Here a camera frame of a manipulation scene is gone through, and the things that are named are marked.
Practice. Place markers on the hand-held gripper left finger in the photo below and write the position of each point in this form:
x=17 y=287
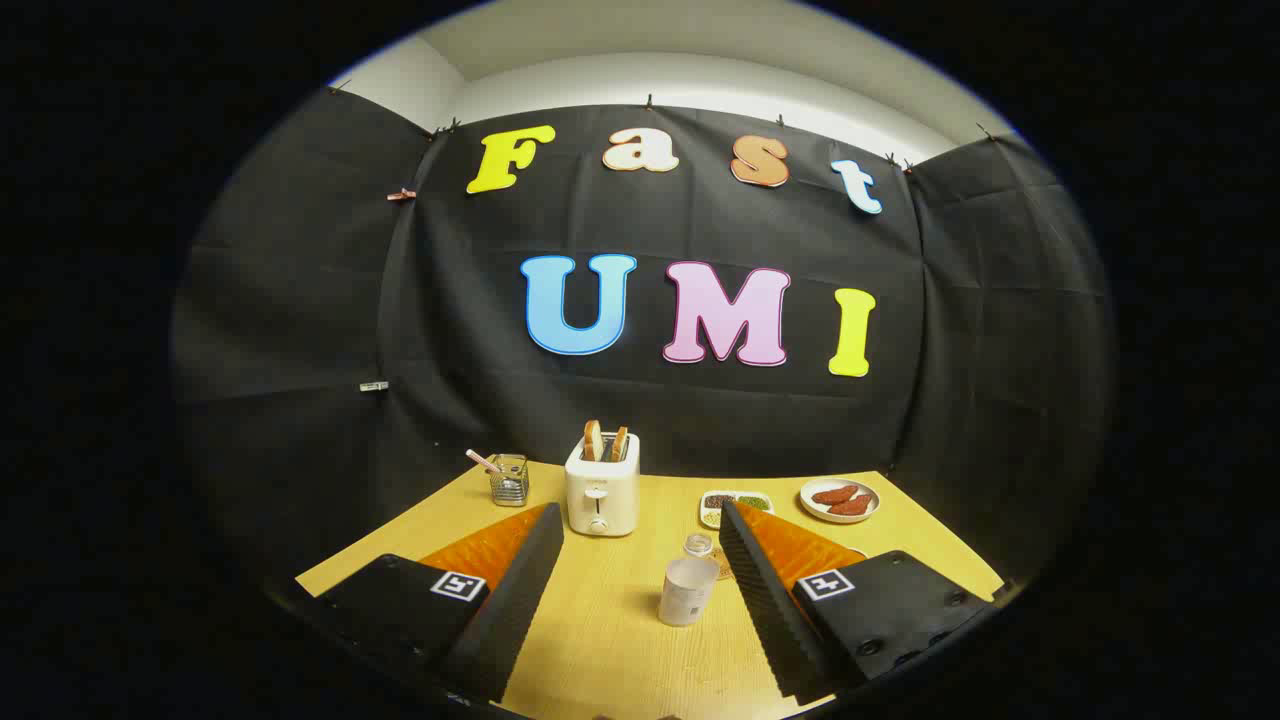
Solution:
x=515 y=610

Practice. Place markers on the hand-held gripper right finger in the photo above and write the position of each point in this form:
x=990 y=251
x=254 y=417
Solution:
x=765 y=610

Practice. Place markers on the clear plastic juice bottle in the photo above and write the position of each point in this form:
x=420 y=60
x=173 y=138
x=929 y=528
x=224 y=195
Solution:
x=688 y=590

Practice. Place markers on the round white plate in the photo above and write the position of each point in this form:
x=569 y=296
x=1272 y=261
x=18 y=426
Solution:
x=812 y=508

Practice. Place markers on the wooden table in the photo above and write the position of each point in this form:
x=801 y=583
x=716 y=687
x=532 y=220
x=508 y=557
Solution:
x=620 y=650

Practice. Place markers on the white divided seed dish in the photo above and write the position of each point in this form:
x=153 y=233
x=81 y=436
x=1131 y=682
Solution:
x=737 y=499

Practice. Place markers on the red meat piece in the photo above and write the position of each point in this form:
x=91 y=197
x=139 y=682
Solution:
x=834 y=494
x=851 y=505

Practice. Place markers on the white toaster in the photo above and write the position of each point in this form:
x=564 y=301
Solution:
x=602 y=495

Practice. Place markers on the pink straw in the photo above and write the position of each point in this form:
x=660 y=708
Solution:
x=482 y=460

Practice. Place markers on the toast slice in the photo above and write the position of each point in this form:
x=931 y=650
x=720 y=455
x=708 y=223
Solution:
x=620 y=444
x=593 y=441

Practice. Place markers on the black backdrop cloth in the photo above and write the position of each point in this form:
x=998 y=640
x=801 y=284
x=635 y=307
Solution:
x=700 y=420

